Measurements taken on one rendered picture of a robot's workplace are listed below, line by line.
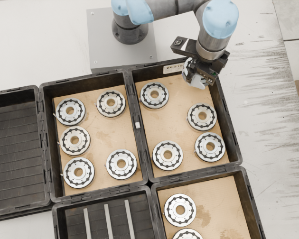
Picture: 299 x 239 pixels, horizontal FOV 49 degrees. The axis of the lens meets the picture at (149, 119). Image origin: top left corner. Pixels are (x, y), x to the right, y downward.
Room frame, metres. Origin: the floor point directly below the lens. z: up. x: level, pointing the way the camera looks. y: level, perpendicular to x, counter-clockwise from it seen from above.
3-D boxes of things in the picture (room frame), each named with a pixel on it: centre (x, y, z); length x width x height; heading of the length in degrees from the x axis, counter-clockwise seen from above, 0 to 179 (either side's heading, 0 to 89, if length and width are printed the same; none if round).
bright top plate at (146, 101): (0.44, -0.02, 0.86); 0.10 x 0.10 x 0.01
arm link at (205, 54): (0.44, -0.16, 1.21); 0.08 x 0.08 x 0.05
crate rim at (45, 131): (0.29, 0.19, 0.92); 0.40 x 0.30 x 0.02; 11
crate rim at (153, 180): (0.35, -0.11, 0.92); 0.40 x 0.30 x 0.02; 11
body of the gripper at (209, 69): (0.43, -0.16, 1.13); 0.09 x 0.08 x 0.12; 56
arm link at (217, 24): (0.44, -0.16, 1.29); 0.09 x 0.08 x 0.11; 16
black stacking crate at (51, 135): (0.29, 0.19, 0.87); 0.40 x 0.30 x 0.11; 11
